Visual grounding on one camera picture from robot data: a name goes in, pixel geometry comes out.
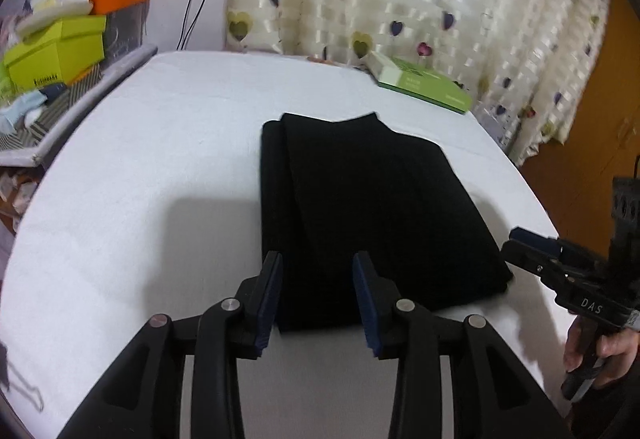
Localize black pants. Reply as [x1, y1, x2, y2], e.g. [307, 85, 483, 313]
[260, 114, 512, 333]

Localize heart patterned cream curtain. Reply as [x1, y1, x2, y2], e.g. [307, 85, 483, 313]
[227, 0, 610, 164]

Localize brown wooden cabinet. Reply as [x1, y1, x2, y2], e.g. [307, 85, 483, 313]
[521, 0, 639, 255]

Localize person's right hand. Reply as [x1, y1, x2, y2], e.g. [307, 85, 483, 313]
[563, 315, 639, 388]

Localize grey striped shelf board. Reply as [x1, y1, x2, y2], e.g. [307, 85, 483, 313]
[1, 44, 157, 168]

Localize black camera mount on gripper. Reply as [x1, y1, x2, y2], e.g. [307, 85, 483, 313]
[610, 177, 639, 266]

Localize green white box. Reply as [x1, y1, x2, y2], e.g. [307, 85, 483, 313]
[363, 51, 472, 114]

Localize lime green shoe box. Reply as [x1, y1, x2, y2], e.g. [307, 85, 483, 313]
[3, 16, 106, 92]

